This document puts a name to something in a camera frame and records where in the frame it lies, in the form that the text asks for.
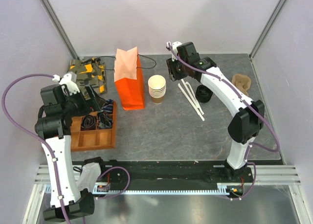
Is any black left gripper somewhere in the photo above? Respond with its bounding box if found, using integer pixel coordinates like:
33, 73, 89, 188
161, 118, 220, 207
62, 84, 106, 117

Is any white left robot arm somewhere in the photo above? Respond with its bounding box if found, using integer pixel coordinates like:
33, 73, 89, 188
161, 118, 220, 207
35, 84, 108, 223

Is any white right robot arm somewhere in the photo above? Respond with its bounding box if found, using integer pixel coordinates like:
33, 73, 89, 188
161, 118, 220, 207
166, 42, 265, 182

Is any white wrapped straw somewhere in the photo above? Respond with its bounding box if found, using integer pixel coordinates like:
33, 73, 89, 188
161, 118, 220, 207
186, 82, 204, 115
178, 84, 205, 121
178, 80, 204, 121

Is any black coiled belt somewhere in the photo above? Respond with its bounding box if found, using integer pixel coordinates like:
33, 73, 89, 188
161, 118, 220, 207
81, 114, 97, 131

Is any stack of paper cups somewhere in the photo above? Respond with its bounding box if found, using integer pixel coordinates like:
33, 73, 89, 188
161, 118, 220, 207
148, 75, 166, 104

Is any striped blue necktie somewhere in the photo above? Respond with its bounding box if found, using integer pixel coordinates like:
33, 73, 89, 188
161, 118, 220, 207
101, 99, 114, 114

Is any orange wooden compartment tray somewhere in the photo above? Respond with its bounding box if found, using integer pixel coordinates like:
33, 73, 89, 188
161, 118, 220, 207
71, 101, 117, 152

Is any stack of black lids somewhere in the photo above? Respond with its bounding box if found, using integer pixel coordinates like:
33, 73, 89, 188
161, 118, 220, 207
195, 85, 213, 103

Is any camouflage folded cloth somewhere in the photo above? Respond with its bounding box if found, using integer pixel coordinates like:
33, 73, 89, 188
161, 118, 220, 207
68, 57, 107, 99

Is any orange paper bag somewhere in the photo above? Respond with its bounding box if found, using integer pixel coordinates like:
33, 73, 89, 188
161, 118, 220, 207
114, 47, 145, 111

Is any cardboard cup carrier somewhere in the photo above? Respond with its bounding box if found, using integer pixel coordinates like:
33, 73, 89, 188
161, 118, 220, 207
231, 73, 251, 96

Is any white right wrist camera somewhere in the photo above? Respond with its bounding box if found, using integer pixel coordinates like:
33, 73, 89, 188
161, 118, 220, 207
166, 42, 182, 62

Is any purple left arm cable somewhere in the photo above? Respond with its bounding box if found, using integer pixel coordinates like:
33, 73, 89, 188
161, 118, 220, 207
1, 73, 86, 224

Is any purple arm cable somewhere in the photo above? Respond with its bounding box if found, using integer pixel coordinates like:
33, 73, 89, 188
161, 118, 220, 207
166, 43, 281, 202
1, 73, 86, 224

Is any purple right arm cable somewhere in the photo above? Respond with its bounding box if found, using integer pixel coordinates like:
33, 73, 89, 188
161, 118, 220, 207
166, 43, 281, 202

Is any aluminium cable duct rail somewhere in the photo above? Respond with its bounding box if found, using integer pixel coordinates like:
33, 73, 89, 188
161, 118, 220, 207
91, 179, 233, 197

